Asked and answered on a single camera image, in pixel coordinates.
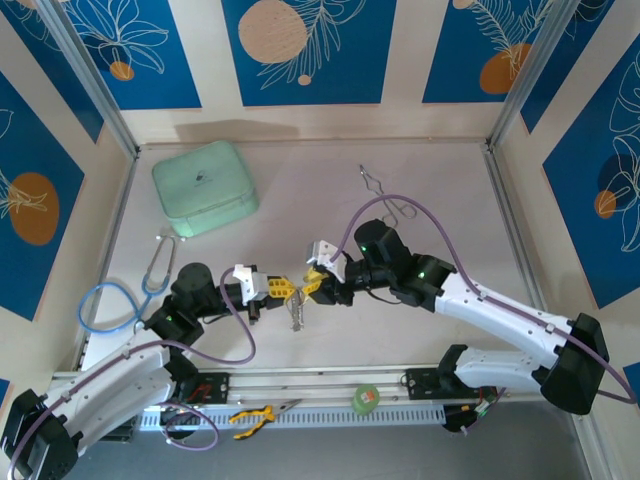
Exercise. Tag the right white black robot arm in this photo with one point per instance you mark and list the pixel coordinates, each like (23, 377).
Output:
(500, 310)

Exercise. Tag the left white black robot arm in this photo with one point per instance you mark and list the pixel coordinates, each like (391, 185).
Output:
(125, 380)

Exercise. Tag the yellow black pliers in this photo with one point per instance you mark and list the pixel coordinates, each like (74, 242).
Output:
(250, 415)

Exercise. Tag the blue panel beige circle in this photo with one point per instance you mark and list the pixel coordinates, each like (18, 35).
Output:
(350, 75)

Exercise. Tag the aluminium side rail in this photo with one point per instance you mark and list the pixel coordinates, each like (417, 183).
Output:
(512, 225)
(119, 215)

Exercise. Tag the green tape roll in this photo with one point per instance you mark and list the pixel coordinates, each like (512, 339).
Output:
(365, 400)

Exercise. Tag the blue panel leaf lines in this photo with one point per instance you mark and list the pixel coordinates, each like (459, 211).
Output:
(575, 60)
(60, 75)

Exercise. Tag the blue panel orange circle fern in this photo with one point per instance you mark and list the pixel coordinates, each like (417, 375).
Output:
(460, 50)

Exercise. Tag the blue panel dark circle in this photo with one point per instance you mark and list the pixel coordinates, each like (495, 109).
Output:
(590, 200)

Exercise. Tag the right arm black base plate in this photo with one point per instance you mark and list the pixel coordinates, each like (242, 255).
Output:
(420, 385)

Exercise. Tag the blue panel large orange oval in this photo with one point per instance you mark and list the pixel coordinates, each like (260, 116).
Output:
(35, 210)

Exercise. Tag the aluminium front rail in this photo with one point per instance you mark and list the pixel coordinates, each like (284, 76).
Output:
(300, 382)

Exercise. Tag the black ribbed block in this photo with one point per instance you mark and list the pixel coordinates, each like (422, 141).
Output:
(122, 435)

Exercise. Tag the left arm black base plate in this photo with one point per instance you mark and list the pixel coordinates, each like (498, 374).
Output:
(215, 385)

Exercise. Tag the blue panel white flower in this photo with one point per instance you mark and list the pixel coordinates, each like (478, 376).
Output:
(165, 75)

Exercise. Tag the blue stethoscope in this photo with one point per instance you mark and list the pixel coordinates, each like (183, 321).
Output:
(148, 286)

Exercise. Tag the aluminium corner post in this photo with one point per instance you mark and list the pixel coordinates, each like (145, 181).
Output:
(530, 75)
(90, 80)

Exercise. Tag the mint green zip case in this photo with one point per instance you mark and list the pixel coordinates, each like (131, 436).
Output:
(200, 190)

